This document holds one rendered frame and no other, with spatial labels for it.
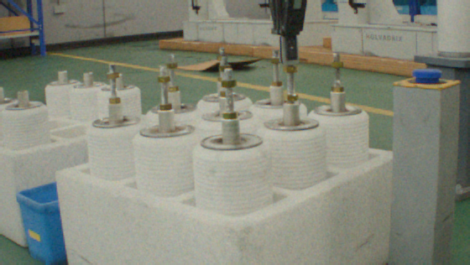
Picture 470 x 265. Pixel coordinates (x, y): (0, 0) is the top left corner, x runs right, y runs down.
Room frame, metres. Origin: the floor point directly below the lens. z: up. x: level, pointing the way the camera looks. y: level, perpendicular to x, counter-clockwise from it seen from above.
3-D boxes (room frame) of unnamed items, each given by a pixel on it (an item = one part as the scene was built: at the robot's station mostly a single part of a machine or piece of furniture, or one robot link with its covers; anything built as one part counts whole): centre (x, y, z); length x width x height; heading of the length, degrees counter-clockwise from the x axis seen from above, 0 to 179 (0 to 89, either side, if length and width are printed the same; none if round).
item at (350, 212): (0.88, 0.01, 0.09); 0.39 x 0.39 x 0.18; 47
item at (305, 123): (0.80, -0.08, 0.25); 0.08 x 0.08 x 0.01
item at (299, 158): (0.80, -0.08, 0.16); 0.10 x 0.10 x 0.18
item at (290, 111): (0.80, -0.08, 0.26); 0.02 x 0.02 x 0.03
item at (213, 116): (0.88, 0.01, 0.25); 0.08 x 0.08 x 0.01
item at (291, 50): (0.78, -0.08, 0.37); 0.03 x 0.01 x 0.05; 8
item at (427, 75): (0.74, -0.25, 0.32); 0.04 x 0.04 x 0.02
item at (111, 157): (0.88, 0.18, 0.16); 0.10 x 0.10 x 0.18
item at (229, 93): (0.72, 0.01, 0.30); 0.01 x 0.01 x 0.08; 49
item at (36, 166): (1.26, 0.41, 0.09); 0.39 x 0.39 x 0.18; 47
